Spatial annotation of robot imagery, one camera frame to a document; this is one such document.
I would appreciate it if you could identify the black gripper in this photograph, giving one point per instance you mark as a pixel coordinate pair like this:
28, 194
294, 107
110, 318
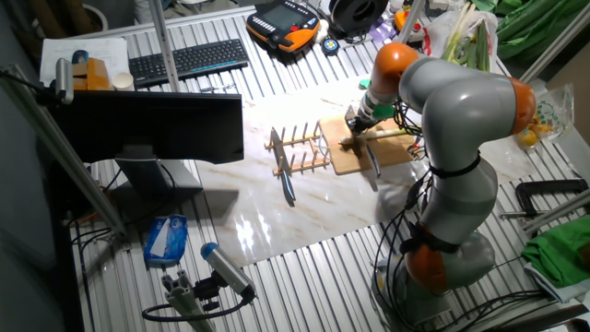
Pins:
365, 123

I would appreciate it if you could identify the steel cleaver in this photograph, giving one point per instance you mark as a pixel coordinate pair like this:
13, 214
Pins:
373, 161

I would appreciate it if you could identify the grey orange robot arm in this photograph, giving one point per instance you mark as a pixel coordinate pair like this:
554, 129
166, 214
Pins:
465, 124

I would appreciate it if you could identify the single white green scallion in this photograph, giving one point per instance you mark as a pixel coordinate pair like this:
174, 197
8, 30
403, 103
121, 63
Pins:
387, 133

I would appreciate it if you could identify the wooden cutting board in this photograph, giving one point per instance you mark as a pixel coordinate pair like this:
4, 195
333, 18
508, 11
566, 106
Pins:
392, 154

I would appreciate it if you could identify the wooden peg rack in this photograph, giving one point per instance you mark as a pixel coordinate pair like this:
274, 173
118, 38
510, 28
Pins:
295, 167

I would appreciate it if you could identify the pointed steel kitchen knife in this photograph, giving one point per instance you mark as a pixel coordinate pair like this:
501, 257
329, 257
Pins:
282, 161

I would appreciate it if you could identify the round blue black tape measure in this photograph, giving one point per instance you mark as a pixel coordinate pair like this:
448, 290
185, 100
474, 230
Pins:
330, 47

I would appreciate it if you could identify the purple plastic bag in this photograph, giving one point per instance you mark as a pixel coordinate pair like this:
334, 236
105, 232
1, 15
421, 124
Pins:
379, 30

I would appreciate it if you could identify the small white rounded object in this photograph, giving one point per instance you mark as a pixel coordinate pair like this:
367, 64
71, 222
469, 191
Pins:
322, 30

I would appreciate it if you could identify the black round spool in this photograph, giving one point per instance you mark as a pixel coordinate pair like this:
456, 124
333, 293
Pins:
357, 11

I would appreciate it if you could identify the marble pattern table mat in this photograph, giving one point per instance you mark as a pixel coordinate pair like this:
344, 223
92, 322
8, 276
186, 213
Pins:
276, 221

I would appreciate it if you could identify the white plastic bag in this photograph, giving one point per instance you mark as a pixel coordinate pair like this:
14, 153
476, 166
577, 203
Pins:
435, 32

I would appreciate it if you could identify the orange black teach pendant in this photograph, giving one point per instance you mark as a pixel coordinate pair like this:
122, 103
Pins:
281, 20

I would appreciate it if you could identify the black keyboard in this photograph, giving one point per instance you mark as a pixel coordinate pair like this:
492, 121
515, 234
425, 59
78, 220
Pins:
189, 60

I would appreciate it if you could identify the clear bag of yellow fruit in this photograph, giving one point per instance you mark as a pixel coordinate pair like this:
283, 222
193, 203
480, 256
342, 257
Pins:
551, 115

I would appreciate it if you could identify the black metal clamp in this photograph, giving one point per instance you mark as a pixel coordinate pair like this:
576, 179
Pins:
548, 184

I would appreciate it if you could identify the green fabric bag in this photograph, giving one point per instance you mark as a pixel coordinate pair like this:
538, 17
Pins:
534, 23

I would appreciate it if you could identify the black computer monitor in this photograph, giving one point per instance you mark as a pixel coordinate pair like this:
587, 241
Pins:
147, 124

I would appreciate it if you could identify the blue tissue pack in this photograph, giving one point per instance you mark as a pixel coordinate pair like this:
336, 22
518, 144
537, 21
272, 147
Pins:
168, 240

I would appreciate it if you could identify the green folded cloth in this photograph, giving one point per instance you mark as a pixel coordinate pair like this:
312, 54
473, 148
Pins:
558, 253

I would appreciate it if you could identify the white paper cup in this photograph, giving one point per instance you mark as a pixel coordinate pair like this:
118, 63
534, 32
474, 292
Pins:
123, 82

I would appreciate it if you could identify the white paper sheets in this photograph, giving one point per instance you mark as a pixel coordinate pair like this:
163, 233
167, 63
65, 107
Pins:
106, 53

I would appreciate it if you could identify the orange cardboard box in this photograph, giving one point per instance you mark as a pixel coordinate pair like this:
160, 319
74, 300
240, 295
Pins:
94, 76

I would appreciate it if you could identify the small blue grey device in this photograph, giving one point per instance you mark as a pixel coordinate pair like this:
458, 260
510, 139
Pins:
79, 56

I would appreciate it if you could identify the green wrist mount plate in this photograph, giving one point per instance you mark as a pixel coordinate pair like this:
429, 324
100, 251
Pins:
385, 110

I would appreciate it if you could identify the thin aluminium frame post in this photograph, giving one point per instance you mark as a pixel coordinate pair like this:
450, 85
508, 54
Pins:
410, 20

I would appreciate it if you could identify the silver camera with blue end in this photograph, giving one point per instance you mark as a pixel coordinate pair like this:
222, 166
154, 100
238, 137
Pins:
226, 267

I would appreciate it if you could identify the upright aluminium frame post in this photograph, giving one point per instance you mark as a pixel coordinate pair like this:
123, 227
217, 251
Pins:
163, 46

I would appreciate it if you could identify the slanted aluminium frame bar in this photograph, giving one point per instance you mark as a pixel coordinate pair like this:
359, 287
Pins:
60, 152
558, 209
553, 46

